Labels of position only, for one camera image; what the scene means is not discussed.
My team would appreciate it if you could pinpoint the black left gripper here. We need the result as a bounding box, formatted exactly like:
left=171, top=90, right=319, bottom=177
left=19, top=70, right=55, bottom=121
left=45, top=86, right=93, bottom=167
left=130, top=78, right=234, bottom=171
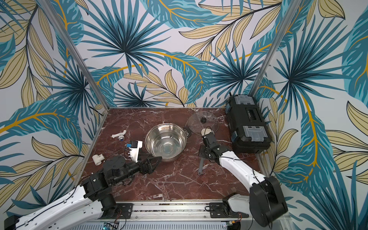
left=113, top=153, right=163, bottom=186

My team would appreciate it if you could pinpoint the grey handled white spoon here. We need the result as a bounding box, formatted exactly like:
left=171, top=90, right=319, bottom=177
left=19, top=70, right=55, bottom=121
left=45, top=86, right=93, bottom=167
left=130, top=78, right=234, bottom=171
left=198, top=126, right=213, bottom=176

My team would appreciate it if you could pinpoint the stainless steel pot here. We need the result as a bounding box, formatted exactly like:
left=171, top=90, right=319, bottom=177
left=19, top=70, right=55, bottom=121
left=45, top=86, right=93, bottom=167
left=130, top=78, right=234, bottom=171
left=144, top=123, right=192, bottom=162

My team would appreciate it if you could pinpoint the glass pot lid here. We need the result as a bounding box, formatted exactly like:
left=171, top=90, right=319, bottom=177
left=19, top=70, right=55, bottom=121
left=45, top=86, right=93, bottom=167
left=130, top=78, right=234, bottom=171
left=186, top=111, right=219, bottom=136

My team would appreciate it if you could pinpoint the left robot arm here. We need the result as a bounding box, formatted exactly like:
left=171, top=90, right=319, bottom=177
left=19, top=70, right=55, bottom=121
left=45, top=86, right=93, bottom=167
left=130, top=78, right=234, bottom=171
left=4, top=156, right=162, bottom=230

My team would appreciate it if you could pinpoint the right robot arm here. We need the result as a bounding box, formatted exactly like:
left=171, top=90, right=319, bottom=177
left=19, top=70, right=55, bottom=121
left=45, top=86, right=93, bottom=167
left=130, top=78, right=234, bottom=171
left=199, top=132, right=288, bottom=227

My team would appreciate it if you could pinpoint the black plastic toolbox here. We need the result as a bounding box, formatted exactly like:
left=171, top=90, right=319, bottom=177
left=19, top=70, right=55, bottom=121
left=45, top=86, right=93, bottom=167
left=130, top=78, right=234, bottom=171
left=225, top=95, right=272, bottom=154

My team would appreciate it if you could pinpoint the white plastic water tap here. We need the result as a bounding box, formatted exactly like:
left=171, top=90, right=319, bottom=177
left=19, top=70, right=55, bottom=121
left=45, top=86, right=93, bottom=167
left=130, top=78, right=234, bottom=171
left=111, top=130, right=126, bottom=141

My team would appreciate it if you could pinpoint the white pipe tee fitting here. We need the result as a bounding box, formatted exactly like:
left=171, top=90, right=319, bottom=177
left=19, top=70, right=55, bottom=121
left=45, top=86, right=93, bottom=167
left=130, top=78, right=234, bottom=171
left=92, top=154, right=105, bottom=166

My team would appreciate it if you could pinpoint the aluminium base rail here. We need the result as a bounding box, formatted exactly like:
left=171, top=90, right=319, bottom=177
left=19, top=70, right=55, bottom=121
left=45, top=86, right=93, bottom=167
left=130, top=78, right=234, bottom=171
left=71, top=199, right=291, bottom=230

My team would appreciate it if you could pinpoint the aluminium right corner post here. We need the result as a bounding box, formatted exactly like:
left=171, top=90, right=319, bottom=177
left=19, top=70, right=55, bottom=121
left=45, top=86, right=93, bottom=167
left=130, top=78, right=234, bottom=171
left=248, top=0, right=301, bottom=97

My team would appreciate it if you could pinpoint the aluminium corner post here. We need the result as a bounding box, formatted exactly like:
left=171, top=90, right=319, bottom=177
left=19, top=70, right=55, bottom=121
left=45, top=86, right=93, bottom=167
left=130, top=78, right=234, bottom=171
left=248, top=0, right=301, bottom=97
left=37, top=0, right=110, bottom=111

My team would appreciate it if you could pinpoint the aluminium left corner post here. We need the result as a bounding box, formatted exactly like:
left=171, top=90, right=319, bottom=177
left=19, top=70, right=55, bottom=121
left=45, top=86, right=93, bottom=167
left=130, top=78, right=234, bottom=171
left=37, top=0, right=110, bottom=111

